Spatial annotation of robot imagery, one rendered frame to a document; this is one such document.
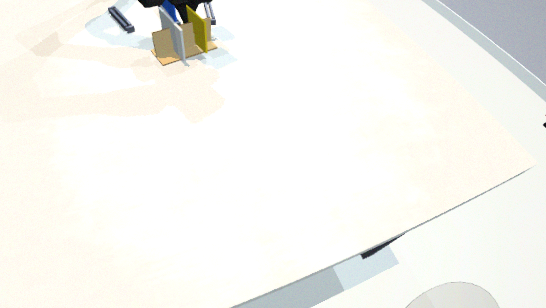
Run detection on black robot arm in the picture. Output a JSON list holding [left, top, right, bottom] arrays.
[[188, 0, 213, 5]]

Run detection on blue flat board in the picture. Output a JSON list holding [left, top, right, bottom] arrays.
[[162, 0, 177, 22]]

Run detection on yellow board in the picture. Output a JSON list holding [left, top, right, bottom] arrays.
[[186, 5, 208, 53]]

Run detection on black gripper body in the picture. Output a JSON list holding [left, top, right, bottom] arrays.
[[138, 0, 180, 9]]

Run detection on tan notched board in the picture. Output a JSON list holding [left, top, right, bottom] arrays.
[[151, 17, 218, 66]]

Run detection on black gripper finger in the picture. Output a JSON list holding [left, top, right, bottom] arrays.
[[186, 0, 198, 13], [168, 0, 188, 23]]

